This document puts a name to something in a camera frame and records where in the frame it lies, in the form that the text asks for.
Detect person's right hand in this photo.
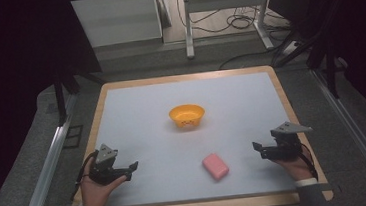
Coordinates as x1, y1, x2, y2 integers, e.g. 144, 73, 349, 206
269, 145, 316, 185

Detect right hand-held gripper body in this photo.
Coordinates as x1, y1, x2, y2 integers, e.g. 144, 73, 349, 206
261, 119, 316, 163

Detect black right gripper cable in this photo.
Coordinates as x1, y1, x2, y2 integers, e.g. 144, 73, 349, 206
299, 141, 320, 181

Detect white power strip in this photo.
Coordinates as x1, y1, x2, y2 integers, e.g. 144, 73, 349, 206
281, 40, 302, 57

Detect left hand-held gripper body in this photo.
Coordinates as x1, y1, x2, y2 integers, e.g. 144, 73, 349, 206
85, 141, 128, 187

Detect white table mat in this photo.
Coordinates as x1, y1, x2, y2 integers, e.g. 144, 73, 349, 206
92, 70, 301, 206

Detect person's left hand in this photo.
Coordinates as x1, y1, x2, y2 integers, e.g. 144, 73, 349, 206
77, 154, 131, 206

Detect black floor cables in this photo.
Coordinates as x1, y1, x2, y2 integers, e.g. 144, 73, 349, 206
175, 0, 297, 74

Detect orange plastic bowl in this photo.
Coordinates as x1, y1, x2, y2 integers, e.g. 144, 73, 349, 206
167, 102, 207, 130

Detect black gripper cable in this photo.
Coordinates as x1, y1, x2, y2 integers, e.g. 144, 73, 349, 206
299, 141, 320, 181
70, 150, 103, 195

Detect black metal stand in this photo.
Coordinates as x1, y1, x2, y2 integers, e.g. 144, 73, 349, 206
51, 64, 110, 128
269, 24, 354, 105

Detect white cabinet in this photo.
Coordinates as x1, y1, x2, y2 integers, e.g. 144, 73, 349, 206
70, 0, 165, 50

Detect pink soap bar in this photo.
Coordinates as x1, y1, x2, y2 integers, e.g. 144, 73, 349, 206
200, 150, 232, 183

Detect aluminium rail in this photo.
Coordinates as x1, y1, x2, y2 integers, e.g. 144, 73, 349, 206
311, 64, 366, 206
4, 92, 88, 206

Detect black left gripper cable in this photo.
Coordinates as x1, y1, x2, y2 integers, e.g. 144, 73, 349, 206
70, 150, 103, 195

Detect white metal desk frame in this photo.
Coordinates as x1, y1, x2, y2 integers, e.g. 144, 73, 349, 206
181, 0, 281, 60

